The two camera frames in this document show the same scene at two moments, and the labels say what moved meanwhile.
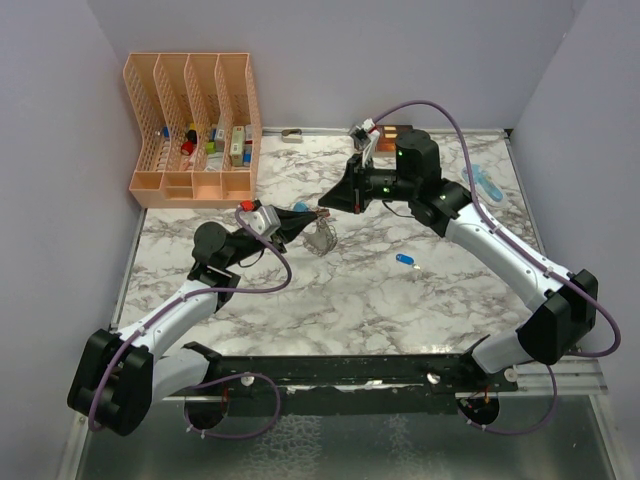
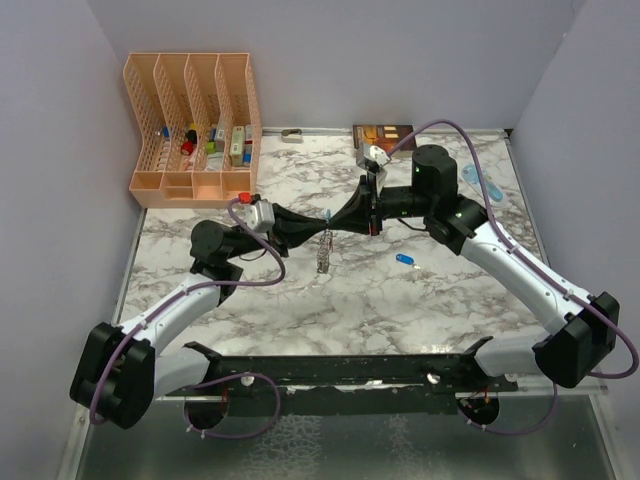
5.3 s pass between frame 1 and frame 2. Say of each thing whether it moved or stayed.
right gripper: moved
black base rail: stayed
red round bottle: stayed
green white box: stayed
